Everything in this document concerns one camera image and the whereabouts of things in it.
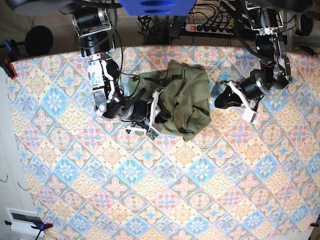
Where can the olive green t-shirt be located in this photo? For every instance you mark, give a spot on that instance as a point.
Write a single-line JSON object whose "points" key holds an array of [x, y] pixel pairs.
{"points": [[185, 97]]}

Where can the white wall outlet box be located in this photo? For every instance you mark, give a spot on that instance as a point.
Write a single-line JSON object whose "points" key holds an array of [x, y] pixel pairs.
{"points": [[21, 221]]}

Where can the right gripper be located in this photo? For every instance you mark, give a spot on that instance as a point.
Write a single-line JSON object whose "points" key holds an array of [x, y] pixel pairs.
{"points": [[147, 113]]}

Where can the lower right orange clamp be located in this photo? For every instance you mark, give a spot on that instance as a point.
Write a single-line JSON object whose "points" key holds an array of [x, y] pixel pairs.
{"points": [[314, 225]]}

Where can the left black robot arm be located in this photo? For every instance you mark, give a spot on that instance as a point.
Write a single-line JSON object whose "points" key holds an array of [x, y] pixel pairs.
{"points": [[275, 70]]}

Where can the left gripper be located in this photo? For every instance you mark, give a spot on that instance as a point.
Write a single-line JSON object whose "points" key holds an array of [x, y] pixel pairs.
{"points": [[253, 87]]}

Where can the black round stool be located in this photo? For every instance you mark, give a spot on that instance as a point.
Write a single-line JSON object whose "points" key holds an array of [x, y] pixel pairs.
{"points": [[38, 41]]}

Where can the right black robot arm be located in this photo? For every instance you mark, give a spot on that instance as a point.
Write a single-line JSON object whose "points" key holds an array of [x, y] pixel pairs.
{"points": [[95, 26]]}

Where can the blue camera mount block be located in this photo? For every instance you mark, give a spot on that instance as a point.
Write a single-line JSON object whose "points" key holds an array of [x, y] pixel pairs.
{"points": [[157, 7]]}

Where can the white power strip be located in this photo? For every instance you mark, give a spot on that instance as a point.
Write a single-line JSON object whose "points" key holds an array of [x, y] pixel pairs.
{"points": [[208, 28]]}

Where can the lower left table clamp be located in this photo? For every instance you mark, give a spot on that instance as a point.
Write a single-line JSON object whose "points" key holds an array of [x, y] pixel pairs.
{"points": [[41, 226]]}

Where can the patterned tile tablecloth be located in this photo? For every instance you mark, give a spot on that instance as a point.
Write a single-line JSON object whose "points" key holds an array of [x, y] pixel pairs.
{"points": [[233, 181]]}

